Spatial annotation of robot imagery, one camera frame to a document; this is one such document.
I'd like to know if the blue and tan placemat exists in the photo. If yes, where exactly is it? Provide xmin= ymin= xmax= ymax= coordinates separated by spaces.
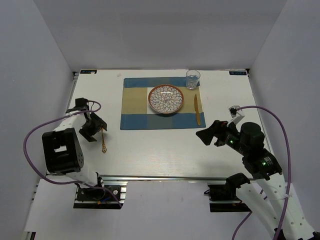
xmin=120 ymin=76 xmax=206 ymax=130

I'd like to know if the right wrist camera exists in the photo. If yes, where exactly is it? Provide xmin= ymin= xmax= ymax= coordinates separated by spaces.
xmin=227 ymin=105 xmax=245 ymax=126

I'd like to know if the gold knife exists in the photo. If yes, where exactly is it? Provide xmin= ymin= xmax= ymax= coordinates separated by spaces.
xmin=194 ymin=94 xmax=201 ymax=126

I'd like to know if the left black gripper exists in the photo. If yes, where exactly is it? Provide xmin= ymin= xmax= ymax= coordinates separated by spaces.
xmin=79 ymin=112 xmax=107 ymax=142

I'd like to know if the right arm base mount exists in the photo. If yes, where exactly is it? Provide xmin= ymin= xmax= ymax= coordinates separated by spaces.
xmin=203 ymin=184 xmax=250 ymax=213

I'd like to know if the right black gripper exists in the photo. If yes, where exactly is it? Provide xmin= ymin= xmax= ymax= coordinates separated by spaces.
xmin=195 ymin=118 xmax=249 ymax=155

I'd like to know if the gold fork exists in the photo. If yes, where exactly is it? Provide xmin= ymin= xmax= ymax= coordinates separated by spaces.
xmin=100 ymin=127 xmax=107 ymax=154

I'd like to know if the patterned ceramic plate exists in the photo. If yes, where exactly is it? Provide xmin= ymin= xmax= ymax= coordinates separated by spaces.
xmin=147 ymin=84 xmax=184 ymax=114

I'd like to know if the blue table label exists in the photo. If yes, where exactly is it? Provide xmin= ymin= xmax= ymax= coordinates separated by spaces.
xmin=229 ymin=71 xmax=247 ymax=76
xmin=79 ymin=69 xmax=97 ymax=75

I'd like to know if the clear drinking glass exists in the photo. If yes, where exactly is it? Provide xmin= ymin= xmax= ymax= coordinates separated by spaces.
xmin=185 ymin=69 xmax=201 ymax=90

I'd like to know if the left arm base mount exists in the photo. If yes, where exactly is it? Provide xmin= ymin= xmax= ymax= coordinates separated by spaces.
xmin=73 ymin=181 xmax=127 ymax=210

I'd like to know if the left blue table label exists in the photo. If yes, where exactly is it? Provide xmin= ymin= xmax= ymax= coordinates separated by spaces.
xmin=79 ymin=69 xmax=97 ymax=75

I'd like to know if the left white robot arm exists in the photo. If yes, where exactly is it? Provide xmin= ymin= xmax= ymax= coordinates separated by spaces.
xmin=42 ymin=97 xmax=107 ymax=200

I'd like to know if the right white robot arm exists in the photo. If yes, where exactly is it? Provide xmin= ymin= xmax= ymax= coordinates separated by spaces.
xmin=196 ymin=120 xmax=320 ymax=240

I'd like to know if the right blue table label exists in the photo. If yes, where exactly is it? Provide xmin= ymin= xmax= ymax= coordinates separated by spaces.
xmin=229 ymin=71 xmax=247 ymax=76

